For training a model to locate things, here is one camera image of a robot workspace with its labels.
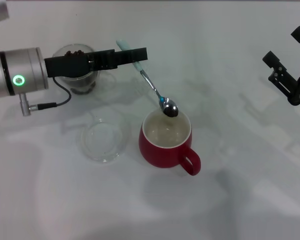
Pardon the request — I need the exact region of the pile of coffee beans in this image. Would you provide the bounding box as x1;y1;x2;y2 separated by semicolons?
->
62;49;96;95

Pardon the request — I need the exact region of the clear glass saucer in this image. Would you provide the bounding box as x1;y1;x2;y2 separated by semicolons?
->
80;117;130;165

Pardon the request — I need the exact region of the left arm connector cable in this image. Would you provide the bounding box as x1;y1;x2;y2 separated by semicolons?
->
19;76;72;117

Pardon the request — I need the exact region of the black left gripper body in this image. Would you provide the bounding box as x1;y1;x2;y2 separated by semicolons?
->
44;51;91;78

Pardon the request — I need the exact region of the red ceramic mug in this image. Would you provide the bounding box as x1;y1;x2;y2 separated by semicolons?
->
139;109;202;177

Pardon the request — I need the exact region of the clear double-wall glass cup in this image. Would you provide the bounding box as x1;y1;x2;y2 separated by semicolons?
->
51;43;117;96

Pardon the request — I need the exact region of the blue-handled metal spoon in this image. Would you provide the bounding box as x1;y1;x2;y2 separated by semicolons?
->
116;39;179;118

